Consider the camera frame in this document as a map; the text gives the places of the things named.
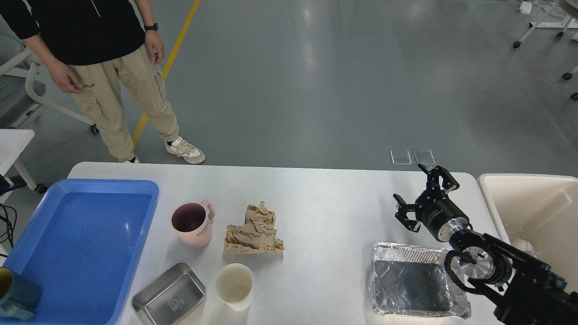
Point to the teal mug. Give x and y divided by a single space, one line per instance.
19 296

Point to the clear floor plate left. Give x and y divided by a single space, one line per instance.
401 157

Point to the clear floor plate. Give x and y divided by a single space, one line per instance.
424 156
401 157

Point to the pink ribbed mug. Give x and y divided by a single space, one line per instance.
193 223

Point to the white wheeled furniture frame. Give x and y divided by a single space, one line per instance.
570 10

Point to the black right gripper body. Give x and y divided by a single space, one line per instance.
440 215

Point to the blue plastic tray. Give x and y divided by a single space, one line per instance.
82 247

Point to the stainless steel rectangular container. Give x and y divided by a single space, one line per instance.
170 297

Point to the person in black shirt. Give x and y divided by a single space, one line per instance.
90 48

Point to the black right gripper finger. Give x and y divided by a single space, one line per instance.
401 215
440 182

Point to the clear floor plate right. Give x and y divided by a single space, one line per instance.
424 156

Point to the white paper cup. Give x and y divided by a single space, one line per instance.
233 286

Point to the crumpled brown paper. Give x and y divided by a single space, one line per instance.
257 235

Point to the aluminium foil tray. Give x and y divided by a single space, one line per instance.
409 280

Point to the white side table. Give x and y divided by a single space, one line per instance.
12 143

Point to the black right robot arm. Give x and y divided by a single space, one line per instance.
523 288

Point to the beige plastic bin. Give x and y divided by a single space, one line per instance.
541 209

